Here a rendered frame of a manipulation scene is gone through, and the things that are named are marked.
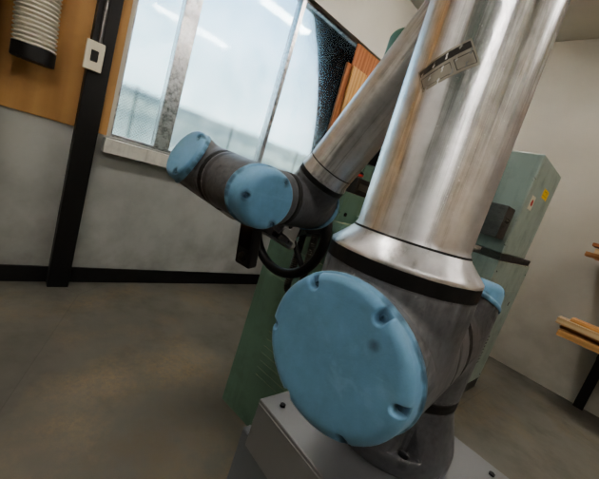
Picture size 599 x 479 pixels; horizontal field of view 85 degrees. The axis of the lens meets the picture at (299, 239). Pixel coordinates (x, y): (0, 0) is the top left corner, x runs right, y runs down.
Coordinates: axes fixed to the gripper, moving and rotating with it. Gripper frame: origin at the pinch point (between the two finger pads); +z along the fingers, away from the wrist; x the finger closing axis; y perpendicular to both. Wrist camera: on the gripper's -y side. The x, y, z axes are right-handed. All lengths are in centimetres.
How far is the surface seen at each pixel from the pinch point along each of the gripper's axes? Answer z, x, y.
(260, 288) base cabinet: 35.4, 29.3, -15.1
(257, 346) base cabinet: 43, 22, -35
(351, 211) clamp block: 17.9, 0.6, 20.1
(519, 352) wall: 274, -52, 39
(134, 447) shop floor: 19, 27, -77
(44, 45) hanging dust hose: -38, 136, 25
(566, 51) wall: 193, 5, 270
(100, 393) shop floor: 18, 55, -77
